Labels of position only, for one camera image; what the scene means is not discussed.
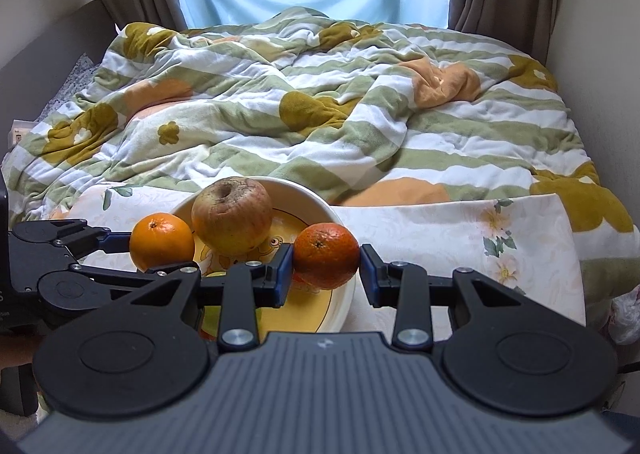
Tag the green striped floral blanket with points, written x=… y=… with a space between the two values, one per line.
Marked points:
x=350 y=109

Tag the orange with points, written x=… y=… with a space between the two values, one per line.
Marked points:
x=161 y=241

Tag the large yellow-red apple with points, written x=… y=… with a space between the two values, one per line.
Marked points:
x=231 y=216

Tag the cream cartoon print plate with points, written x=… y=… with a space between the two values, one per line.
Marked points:
x=325 y=306

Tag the small mandarin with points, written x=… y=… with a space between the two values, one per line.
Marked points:
x=326 y=256

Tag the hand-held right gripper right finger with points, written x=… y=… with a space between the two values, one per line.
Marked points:
x=368 y=274

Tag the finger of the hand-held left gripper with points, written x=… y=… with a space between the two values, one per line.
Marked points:
x=100 y=284
x=117 y=241

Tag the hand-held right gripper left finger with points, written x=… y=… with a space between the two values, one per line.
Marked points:
x=284 y=269

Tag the white plastic bag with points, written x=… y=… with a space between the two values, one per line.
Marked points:
x=626 y=316

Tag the person's left forearm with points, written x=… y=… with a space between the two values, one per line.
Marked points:
x=17 y=350

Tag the grey headboard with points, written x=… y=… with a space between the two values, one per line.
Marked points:
x=45 y=49

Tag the grey patterned pillow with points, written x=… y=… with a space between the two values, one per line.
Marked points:
x=75 y=81

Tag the floral tablecloth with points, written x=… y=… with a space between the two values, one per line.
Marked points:
x=450 y=244

